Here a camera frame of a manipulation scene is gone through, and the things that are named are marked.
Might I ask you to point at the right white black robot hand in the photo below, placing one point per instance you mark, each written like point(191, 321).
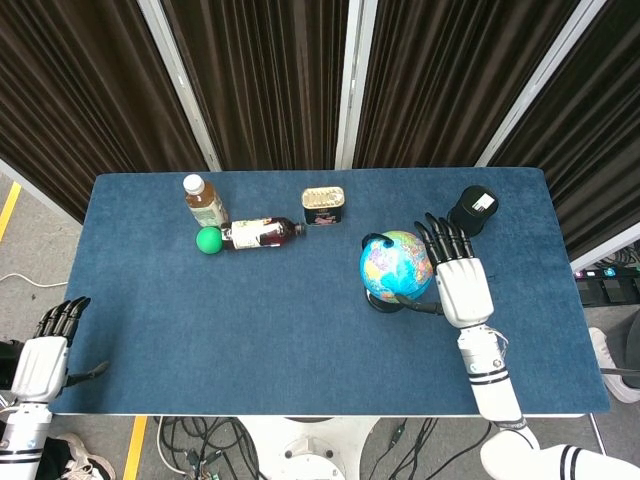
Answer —
point(462, 292)

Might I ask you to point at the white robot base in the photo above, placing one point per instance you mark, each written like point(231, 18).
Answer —
point(310, 445)

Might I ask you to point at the black luncheon meat can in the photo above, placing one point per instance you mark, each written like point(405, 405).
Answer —
point(322, 205)

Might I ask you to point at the tea bottle white cap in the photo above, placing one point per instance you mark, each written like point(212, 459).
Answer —
point(202, 202)

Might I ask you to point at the blue table cloth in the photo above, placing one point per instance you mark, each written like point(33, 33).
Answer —
point(250, 325)

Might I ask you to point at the brown pleated curtain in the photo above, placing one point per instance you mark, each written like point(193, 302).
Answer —
point(260, 75)
point(600, 125)
point(450, 75)
point(75, 75)

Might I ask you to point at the green ball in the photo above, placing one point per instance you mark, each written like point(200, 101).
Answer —
point(208, 241)

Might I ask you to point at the dark lying bottle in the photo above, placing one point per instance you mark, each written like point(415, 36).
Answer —
point(260, 232)

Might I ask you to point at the white partition frame post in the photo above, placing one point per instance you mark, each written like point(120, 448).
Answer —
point(182, 85)
point(352, 85)
point(535, 85)

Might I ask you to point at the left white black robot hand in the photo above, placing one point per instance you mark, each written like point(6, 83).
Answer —
point(37, 365)

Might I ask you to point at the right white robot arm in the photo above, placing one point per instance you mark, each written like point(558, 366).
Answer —
point(492, 385)

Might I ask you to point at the colourful desk globe black stand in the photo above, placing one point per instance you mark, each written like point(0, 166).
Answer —
point(395, 270)

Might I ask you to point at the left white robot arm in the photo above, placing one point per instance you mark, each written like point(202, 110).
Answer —
point(20, 435)

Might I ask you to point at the black and white sneaker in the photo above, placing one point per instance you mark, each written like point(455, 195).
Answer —
point(82, 457)

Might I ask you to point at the dark trouser leg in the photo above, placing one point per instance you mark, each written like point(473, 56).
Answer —
point(627, 340)

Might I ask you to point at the black mesh pen holder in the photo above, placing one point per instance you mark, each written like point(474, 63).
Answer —
point(475, 205)

